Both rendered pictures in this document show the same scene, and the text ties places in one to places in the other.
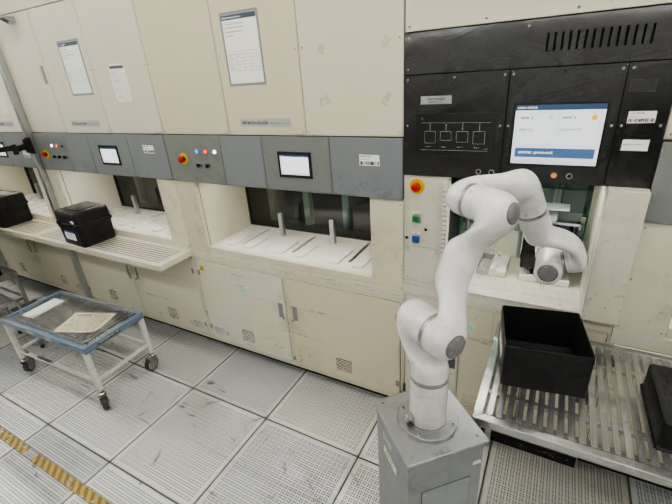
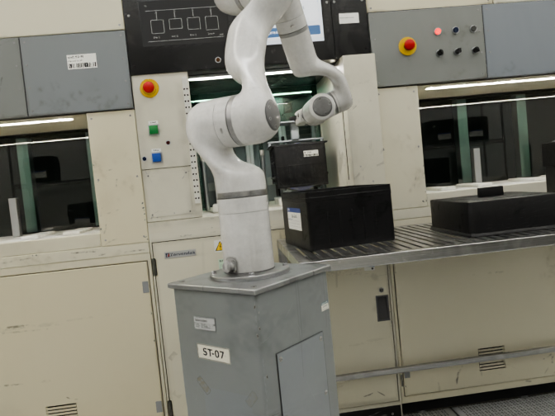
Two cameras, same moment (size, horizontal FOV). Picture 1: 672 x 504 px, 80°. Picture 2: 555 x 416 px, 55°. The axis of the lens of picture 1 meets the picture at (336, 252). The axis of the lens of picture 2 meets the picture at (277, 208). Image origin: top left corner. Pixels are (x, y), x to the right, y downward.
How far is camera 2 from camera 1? 96 cm
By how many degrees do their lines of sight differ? 40
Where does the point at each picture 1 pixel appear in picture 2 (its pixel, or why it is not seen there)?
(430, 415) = (258, 242)
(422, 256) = (168, 181)
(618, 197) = (351, 61)
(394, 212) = (123, 126)
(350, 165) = (54, 71)
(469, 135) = (201, 21)
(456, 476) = (309, 329)
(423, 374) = (239, 175)
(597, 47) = not seen: outside the picture
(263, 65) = not seen: outside the picture
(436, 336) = (250, 98)
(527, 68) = not seen: outside the picture
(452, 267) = (244, 36)
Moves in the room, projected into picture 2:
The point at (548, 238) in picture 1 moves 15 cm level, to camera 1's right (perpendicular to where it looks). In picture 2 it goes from (315, 60) to (351, 63)
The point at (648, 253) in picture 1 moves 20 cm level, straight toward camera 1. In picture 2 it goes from (388, 119) to (395, 112)
